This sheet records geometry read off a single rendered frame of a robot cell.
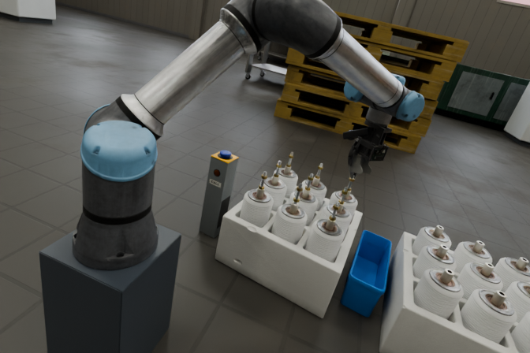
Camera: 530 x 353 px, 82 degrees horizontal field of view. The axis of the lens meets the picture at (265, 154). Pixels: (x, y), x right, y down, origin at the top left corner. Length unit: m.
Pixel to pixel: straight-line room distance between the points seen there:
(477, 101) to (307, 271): 5.51
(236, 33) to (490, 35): 7.90
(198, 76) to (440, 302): 0.79
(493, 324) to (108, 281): 0.86
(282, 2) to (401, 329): 0.83
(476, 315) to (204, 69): 0.87
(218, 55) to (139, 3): 9.69
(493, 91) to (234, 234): 5.63
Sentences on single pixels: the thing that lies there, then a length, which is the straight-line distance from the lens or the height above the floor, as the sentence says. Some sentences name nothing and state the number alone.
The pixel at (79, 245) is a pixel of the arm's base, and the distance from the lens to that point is 0.64.
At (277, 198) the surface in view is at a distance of 1.06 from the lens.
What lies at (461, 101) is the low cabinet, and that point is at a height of 0.32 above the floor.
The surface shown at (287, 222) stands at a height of 0.24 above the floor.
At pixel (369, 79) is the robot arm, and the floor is 0.69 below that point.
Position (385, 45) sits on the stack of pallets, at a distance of 2.85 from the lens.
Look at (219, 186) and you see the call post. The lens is 1.06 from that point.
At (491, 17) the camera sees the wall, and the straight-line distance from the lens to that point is 8.42.
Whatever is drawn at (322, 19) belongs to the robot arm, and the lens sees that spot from 0.61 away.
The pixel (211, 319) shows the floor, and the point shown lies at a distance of 0.95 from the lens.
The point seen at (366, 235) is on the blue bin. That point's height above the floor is 0.10.
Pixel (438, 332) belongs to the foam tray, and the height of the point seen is 0.15.
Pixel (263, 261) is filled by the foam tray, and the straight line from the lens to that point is 1.00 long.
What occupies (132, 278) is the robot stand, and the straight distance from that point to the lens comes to 0.62.
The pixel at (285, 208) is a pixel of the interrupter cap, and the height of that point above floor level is 0.25.
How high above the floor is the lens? 0.74
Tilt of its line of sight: 22 degrees down
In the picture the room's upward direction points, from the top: 13 degrees clockwise
